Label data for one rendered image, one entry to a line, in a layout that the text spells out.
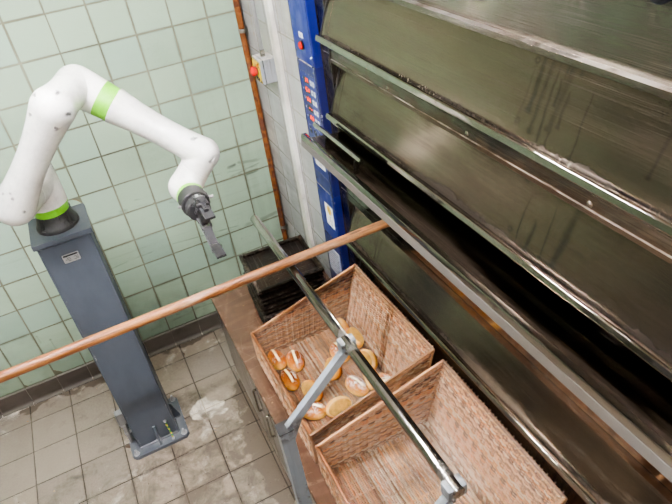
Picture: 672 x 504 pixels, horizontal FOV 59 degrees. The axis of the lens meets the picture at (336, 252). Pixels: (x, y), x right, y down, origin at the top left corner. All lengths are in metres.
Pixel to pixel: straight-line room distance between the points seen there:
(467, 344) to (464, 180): 0.54
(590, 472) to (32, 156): 1.72
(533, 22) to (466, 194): 0.46
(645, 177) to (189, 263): 2.53
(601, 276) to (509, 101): 0.38
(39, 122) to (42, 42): 0.85
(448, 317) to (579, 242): 0.69
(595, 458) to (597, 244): 0.56
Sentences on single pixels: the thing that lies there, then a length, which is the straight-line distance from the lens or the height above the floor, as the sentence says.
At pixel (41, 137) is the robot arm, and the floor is 1.63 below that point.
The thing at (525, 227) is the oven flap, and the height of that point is 1.52.
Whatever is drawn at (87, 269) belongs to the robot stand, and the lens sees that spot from 2.39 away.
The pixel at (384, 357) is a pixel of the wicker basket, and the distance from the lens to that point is 2.28.
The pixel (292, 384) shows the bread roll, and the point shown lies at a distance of 2.23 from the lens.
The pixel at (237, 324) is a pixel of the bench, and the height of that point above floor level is 0.58.
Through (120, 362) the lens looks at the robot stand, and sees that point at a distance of 2.68.
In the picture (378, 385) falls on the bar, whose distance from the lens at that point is 1.47.
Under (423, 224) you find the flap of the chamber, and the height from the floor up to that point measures 1.40.
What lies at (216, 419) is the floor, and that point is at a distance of 3.05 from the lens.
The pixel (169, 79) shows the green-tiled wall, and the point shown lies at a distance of 2.81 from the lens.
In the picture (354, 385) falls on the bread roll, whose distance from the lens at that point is 2.18.
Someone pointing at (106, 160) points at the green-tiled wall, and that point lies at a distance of 2.88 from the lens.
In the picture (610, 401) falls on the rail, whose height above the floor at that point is 1.43.
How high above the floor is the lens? 2.29
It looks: 37 degrees down
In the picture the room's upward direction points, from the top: 8 degrees counter-clockwise
